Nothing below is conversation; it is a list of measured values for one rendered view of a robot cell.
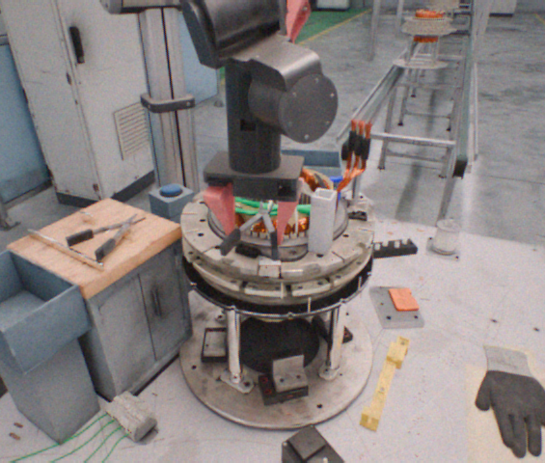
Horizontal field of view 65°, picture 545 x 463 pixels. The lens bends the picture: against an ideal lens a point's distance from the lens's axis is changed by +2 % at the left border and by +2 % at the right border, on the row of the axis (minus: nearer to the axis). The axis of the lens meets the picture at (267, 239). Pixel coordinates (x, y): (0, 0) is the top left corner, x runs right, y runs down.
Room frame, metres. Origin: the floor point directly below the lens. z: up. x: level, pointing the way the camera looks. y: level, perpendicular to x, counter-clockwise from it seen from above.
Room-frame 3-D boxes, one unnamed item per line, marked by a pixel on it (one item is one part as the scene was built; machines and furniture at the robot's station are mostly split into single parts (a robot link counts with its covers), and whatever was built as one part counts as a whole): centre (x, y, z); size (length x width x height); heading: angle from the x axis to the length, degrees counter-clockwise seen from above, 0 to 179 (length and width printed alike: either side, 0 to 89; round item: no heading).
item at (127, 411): (0.44, 0.23, 0.80); 0.10 x 0.05 x 0.04; 52
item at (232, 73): (0.43, 0.01, 1.34); 0.07 x 0.06 x 0.07; 31
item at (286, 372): (0.50, -0.04, 0.85); 0.06 x 0.04 x 0.05; 105
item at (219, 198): (0.44, 0.03, 1.21); 0.07 x 0.07 x 0.09; 79
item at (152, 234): (0.60, 0.28, 1.05); 0.20 x 0.19 x 0.02; 147
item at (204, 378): (0.62, -0.02, 0.80); 0.39 x 0.39 x 0.01
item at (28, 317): (0.47, 0.36, 0.92); 0.17 x 0.11 x 0.28; 57
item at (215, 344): (0.58, 0.10, 0.83); 0.05 x 0.04 x 0.02; 1
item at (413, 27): (3.40, -1.14, 0.94); 0.39 x 0.39 x 0.30
